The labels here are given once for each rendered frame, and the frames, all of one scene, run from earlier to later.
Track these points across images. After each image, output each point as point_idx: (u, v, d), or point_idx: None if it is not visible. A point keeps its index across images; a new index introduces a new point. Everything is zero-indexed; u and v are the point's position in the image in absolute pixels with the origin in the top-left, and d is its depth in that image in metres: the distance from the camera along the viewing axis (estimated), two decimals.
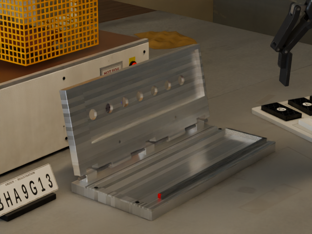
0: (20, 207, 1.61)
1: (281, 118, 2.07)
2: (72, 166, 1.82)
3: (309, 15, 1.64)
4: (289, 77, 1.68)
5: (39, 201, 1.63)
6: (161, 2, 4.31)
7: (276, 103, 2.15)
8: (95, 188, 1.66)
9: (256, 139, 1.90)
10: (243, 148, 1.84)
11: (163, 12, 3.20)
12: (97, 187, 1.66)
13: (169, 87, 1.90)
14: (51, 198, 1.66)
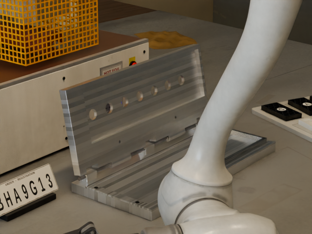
0: (20, 207, 1.61)
1: (281, 118, 2.07)
2: (72, 166, 1.82)
3: None
4: None
5: (39, 201, 1.63)
6: (161, 2, 4.31)
7: (276, 103, 2.15)
8: (95, 188, 1.66)
9: (256, 139, 1.90)
10: (243, 148, 1.84)
11: (163, 12, 3.20)
12: (97, 187, 1.66)
13: (169, 87, 1.90)
14: (51, 198, 1.66)
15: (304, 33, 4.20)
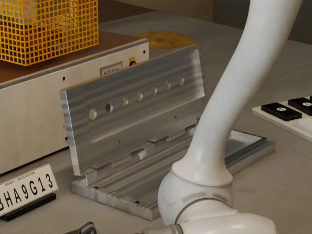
0: (20, 207, 1.61)
1: (281, 118, 2.07)
2: (72, 166, 1.82)
3: None
4: None
5: (39, 201, 1.63)
6: (161, 2, 4.31)
7: (276, 103, 2.15)
8: (95, 188, 1.66)
9: (256, 139, 1.90)
10: (243, 148, 1.84)
11: (163, 12, 3.20)
12: (97, 187, 1.66)
13: (169, 87, 1.90)
14: (51, 198, 1.66)
15: (304, 33, 4.20)
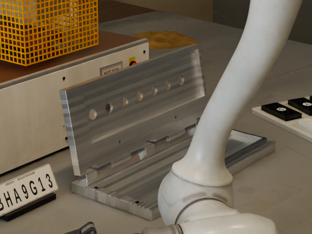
0: (20, 207, 1.61)
1: (281, 118, 2.07)
2: (72, 166, 1.82)
3: None
4: None
5: (39, 201, 1.63)
6: (161, 2, 4.31)
7: (276, 103, 2.15)
8: (95, 188, 1.66)
9: (256, 139, 1.90)
10: (243, 148, 1.84)
11: (163, 12, 3.20)
12: (97, 187, 1.66)
13: (169, 87, 1.90)
14: (51, 198, 1.66)
15: (304, 33, 4.20)
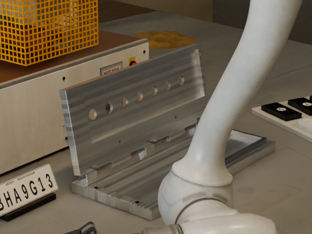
0: (20, 207, 1.61)
1: (281, 118, 2.07)
2: (72, 166, 1.82)
3: None
4: None
5: (39, 201, 1.63)
6: (161, 2, 4.31)
7: (276, 103, 2.15)
8: (95, 188, 1.66)
9: (256, 139, 1.90)
10: (243, 148, 1.84)
11: (163, 12, 3.20)
12: (97, 187, 1.66)
13: (169, 87, 1.90)
14: (51, 198, 1.66)
15: (304, 33, 4.20)
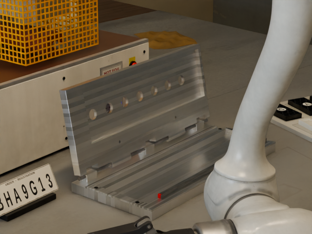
0: (20, 207, 1.61)
1: (281, 118, 2.07)
2: (72, 166, 1.82)
3: None
4: None
5: (39, 201, 1.63)
6: (161, 2, 4.31)
7: None
8: (95, 188, 1.66)
9: None
10: None
11: (163, 12, 3.20)
12: (97, 187, 1.66)
13: (169, 87, 1.90)
14: (51, 198, 1.66)
15: None
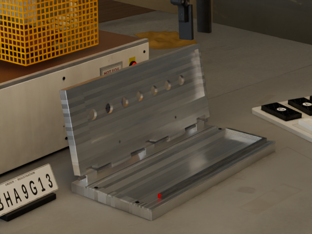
0: (20, 207, 1.61)
1: (281, 118, 2.07)
2: (72, 166, 1.82)
3: None
4: (197, 22, 1.72)
5: (39, 201, 1.63)
6: (161, 2, 4.31)
7: (276, 103, 2.15)
8: (95, 188, 1.66)
9: (256, 139, 1.90)
10: (243, 148, 1.84)
11: (163, 12, 3.20)
12: (97, 187, 1.66)
13: (169, 87, 1.90)
14: (51, 198, 1.66)
15: (304, 33, 4.20)
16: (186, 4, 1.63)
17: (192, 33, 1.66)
